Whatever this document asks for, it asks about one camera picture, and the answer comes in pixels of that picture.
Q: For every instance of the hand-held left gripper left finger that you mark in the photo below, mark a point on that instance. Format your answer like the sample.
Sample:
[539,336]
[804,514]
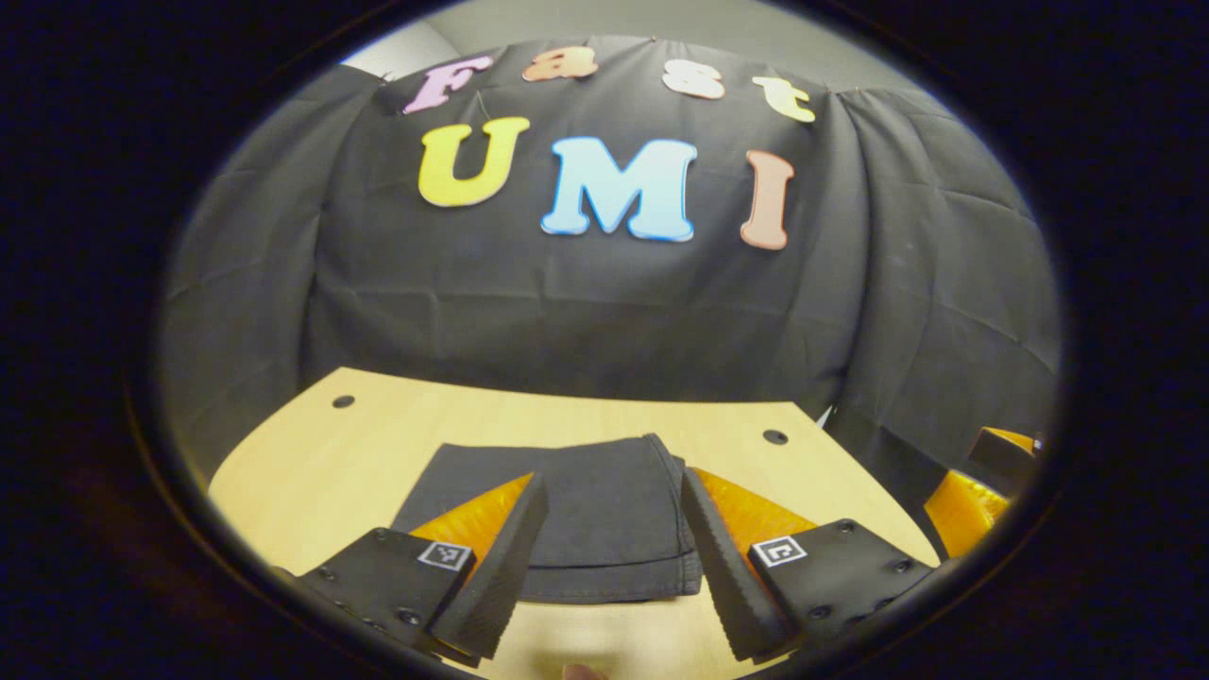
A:
[501,576]

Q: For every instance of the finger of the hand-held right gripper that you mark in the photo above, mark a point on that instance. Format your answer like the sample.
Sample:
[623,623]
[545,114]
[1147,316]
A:
[963,510]

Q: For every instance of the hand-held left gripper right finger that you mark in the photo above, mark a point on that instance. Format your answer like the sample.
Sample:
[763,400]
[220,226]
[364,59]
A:
[732,576]

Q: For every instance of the dark grey jeans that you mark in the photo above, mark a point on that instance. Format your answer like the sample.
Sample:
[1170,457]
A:
[604,510]

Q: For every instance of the black backdrop cloth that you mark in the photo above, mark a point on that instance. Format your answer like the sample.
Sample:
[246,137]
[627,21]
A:
[567,302]

